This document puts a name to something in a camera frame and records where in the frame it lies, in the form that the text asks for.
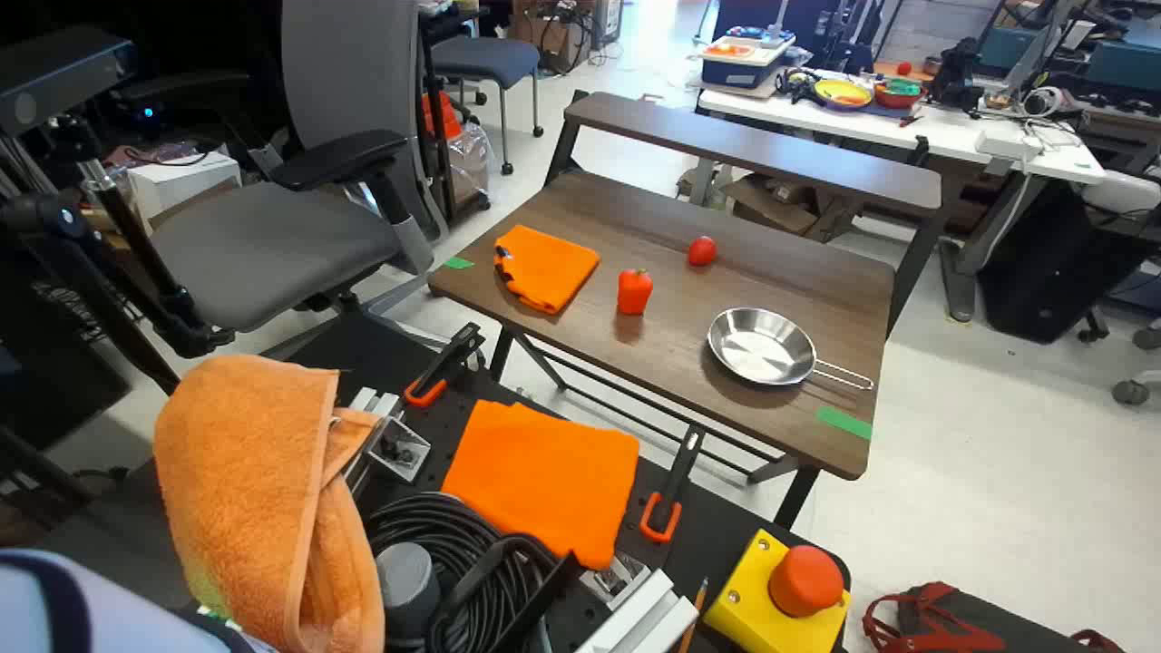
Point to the white background work table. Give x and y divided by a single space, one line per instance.
965 133

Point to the silver metal pan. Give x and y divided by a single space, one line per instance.
759 347

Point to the grey chair caster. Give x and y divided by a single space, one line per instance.
1130 392

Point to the large green tape strip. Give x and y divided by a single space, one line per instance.
842 422

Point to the yellow emergency stop box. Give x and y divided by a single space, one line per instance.
755 610

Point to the red bowl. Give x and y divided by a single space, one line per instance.
900 92

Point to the wooden pencil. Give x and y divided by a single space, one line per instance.
693 618

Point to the yellow plate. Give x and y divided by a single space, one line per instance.
842 92

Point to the cardboard box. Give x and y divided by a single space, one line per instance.
784 206

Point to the orange cloth with notched edge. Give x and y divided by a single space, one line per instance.
545 269

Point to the blue padded chair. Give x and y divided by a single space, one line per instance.
485 60

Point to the small clear parts box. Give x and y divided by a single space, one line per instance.
397 448

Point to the orange felt sheet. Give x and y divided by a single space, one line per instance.
545 476

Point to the white rounded object dark stripe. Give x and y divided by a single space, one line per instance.
85 610

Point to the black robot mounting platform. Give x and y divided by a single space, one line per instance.
727 530

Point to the blue white plastic bin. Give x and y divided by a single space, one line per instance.
745 60

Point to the raised wooden desk shelf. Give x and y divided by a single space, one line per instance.
748 150

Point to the orange black bar clamp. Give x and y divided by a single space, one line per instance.
668 496
441 369

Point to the grey office chair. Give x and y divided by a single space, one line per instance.
265 249

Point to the orange-red toy bell pepper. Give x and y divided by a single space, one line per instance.
633 293

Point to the black camera on tripod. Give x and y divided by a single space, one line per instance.
56 78

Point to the grey cylinder cap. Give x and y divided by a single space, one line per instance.
409 593

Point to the red egg-shaped toy fruit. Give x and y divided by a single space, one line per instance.
702 252

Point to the black rolling case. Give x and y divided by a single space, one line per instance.
1052 275

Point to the small green tape piece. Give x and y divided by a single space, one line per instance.
459 263

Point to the silver aluminium extrusion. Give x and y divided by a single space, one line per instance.
640 618

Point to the orange terry towel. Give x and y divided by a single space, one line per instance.
260 485

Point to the white storage box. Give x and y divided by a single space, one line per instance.
182 184

